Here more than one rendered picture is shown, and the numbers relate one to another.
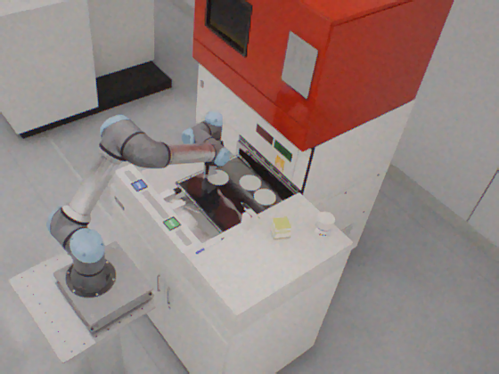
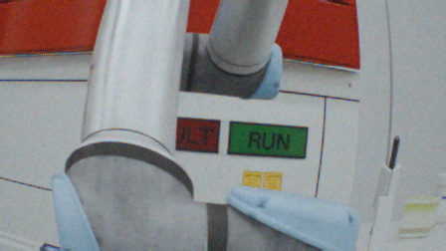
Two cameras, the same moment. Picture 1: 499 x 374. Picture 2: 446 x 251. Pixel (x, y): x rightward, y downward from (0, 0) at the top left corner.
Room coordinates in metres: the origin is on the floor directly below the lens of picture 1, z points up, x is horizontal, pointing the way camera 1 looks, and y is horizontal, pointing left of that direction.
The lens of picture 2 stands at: (0.58, 1.22, 1.21)
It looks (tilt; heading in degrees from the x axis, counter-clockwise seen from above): 3 degrees down; 316
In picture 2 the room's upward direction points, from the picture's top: 4 degrees clockwise
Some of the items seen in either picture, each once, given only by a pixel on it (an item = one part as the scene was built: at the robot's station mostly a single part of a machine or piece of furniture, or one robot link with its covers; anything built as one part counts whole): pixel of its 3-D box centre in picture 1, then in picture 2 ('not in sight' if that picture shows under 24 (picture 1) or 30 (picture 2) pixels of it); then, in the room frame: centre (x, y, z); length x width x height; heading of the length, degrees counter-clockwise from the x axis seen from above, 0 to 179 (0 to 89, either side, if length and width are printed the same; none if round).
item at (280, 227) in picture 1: (280, 228); (420, 216); (1.48, -0.14, 1.00); 0.07 x 0.07 x 0.07; 20
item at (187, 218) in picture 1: (184, 223); not in sight; (1.54, 0.26, 0.87); 0.36 x 0.08 x 0.03; 45
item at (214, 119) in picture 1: (213, 126); not in sight; (1.81, 0.21, 1.21); 0.09 x 0.08 x 0.11; 141
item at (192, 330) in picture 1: (216, 276); not in sight; (1.61, 0.11, 0.41); 0.97 x 0.64 x 0.82; 45
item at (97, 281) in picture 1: (90, 269); not in sight; (1.17, 0.56, 0.94); 0.15 x 0.15 x 0.10
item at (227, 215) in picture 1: (232, 191); not in sight; (1.74, 0.09, 0.90); 0.34 x 0.34 x 0.01; 45
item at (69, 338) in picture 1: (89, 298); not in sight; (1.16, 0.58, 0.75); 0.45 x 0.44 x 0.13; 138
